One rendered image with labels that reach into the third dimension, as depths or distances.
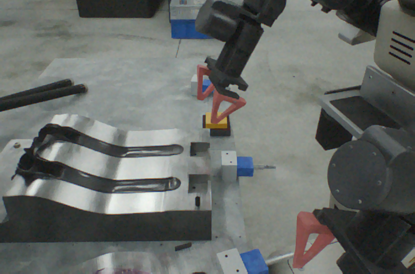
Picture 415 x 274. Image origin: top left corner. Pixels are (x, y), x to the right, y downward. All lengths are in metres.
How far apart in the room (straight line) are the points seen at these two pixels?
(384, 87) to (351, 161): 0.41
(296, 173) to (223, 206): 1.33
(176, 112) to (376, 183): 0.85
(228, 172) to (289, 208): 1.10
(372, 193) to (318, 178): 1.80
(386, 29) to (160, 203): 0.53
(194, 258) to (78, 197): 0.25
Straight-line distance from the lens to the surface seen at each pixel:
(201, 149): 0.82
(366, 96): 0.75
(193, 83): 1.15
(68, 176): 0.75
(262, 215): 1.84
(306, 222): 0.43
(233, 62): 0.67
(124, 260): 0.61
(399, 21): 0.69
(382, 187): 0.30
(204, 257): 0.65
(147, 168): 0.76
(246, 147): 2.22
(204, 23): 0.63
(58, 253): 0.77
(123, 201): 0.71
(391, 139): 0.30
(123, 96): 1.20
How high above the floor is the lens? 1.39
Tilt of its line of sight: 33 degrees down
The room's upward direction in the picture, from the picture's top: straight up
